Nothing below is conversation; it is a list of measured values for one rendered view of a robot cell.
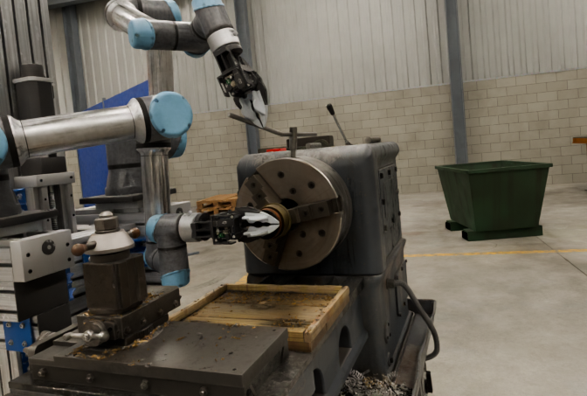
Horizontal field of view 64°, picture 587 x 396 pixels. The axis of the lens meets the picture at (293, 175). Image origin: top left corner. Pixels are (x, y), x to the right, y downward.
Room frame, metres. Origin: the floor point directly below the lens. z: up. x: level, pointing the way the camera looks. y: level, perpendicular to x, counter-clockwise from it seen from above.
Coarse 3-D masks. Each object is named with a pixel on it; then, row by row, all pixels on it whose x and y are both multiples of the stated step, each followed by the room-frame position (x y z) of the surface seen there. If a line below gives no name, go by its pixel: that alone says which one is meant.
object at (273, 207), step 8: (264, 208) 1.18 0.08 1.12; (272, 208) 1.17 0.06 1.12; (280, 208) 1.19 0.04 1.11; (280, 216) 1.17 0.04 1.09; (288, 216) 1.19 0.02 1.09; (256, 224) 1.16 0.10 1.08; (264, 224) 1.21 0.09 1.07; (280, 224) 1.15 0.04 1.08; (288, 224) 1.19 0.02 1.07; (272, 232) 1.15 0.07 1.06; (280, 232) 1.17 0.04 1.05
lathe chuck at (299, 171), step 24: (264, 168) 1.31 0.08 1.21; (288, 168) 1.28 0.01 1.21; (312, 168) 1.25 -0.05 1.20; (240, 192) 1.34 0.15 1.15; (288, 192) 1.28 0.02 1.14; (312, 192) 1.26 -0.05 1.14; (336, 192) 1.24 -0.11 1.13; (336, 216) 1.23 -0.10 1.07; (264, 240) 1.31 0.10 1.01; (288, 240) 1.29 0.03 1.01; (312, 240) 1.26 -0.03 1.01; (336, 240) 1.24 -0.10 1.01; (288, 264) 1.29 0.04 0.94; (312, 264) 1.26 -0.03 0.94
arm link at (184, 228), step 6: (186, 216) 1.18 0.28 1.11; (192, 216) 1.18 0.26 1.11; (180, 222) 1.18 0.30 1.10; (186, 222) 1.17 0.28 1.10; (192, 222) 1.17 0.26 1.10; (180, 228) 1.17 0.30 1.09; (186, 228) 1.16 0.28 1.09; (180, 234) 1.17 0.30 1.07; (186, 234) 1.17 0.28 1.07; (186, 240) 1.18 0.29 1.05; (192, 240) 1.18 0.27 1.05; (198, 240) 1.18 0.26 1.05
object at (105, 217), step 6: (102, 216) 0.76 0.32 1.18; (108, 216) 0.77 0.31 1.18; (114, 216) 0.77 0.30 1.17; (96, 222) 0.76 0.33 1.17; (102, 222) 0.76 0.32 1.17; (108, 222) 0.76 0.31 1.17; (114, 222) 0.77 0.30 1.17; (96, 228) 0.76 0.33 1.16; (102, 228) 0.76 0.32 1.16; (108, 228) 0.76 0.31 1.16; (114, 228) 0.77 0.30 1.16; (120, 228) 0.78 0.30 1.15
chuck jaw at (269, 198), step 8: (256, 176) 1.28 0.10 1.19; (248, 184) 1.28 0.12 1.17; (256, 184) 1.27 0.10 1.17; (264, 184) 1.28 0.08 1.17; (256, 192) 1.25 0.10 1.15; (264, 192) 1.24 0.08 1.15; (272, 192) 1.28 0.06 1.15; (256, 200) 1.25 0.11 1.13; (264, 200) 1.22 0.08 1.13; (272, 200) 1.24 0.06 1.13; (280, 200) 1.28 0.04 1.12
